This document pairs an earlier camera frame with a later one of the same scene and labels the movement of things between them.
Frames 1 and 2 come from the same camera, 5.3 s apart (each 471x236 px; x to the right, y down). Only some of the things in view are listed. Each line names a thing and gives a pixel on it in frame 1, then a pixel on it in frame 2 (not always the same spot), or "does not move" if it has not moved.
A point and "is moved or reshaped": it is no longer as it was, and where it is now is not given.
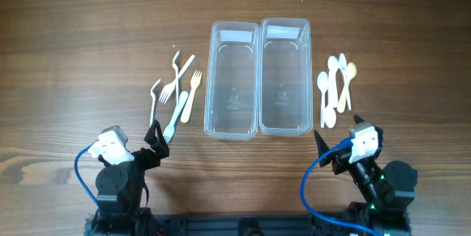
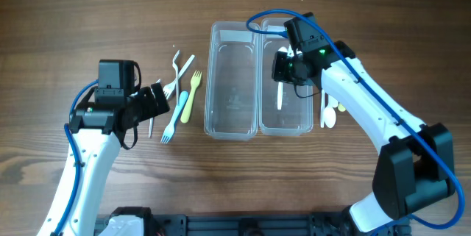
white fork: [154, 95] does not move
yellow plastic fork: [195, 81] does not move
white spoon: [322, 79] does not move
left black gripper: [146, 154] → [159, 98]
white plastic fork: [170, 87] does not move
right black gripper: [343, 159] → [279, 67]
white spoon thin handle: [343, 64] is moved or reshaped
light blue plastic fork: [169, 131] does not move
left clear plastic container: [232, 84] does not move
